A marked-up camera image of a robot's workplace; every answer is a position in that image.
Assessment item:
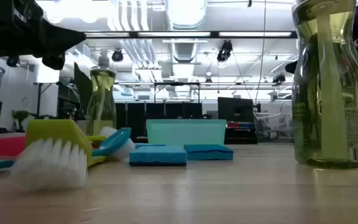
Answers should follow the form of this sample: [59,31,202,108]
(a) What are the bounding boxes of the snake plant in white pot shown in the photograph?
[72,61,94,135]

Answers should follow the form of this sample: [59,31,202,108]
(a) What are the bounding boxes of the red and blue boxes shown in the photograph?
[226,121,257,129]

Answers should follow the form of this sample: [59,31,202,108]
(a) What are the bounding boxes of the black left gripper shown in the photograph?
[0,0,87,71]

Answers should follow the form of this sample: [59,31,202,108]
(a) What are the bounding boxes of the blue sponge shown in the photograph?
[128,145,188,167]
[134,142,167,149]
[183,144,234,161]

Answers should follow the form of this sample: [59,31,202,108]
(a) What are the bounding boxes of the black monitor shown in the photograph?
[218,96,255,124]

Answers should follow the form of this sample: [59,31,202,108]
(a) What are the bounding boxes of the yellow-green dish brush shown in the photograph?
[9,119,109,191]

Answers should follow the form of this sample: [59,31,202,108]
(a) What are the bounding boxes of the small green background plant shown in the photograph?
[10,109,30,132]

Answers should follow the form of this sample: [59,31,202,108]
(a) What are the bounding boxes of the yellow-green dish soap bottle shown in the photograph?
[85,49,117,136]
[291,0,358,171]

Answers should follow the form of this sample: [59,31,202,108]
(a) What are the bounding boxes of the teal translucent plastic bin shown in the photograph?
[145,119,227,147]

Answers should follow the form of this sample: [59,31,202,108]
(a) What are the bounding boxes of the pink red tray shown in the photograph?
[0,133,27,159]

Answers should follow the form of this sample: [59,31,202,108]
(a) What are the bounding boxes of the black partition cabinets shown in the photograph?
[114,101,203,140]

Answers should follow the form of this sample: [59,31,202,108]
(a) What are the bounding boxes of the black ceiling spotlight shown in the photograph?
[6,55,21,68]
[216,39,234,63]
[111,49,124,63]
[272,73,287,85]

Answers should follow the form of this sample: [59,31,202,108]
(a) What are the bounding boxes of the white light panel on stand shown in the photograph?
[32,62,61,119]

